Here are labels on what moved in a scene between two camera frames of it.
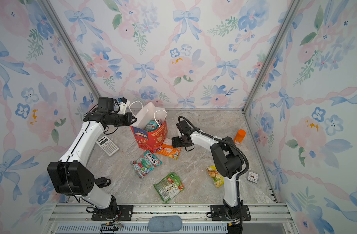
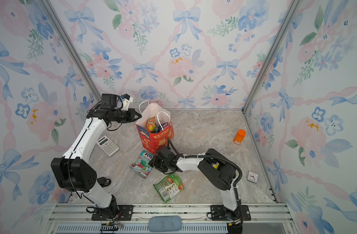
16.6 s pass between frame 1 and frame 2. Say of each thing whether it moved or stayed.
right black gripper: moved
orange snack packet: moved
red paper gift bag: moved
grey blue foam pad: stayed
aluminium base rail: stayed
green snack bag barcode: stayed
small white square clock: stayed
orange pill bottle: stayed
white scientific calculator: stayed
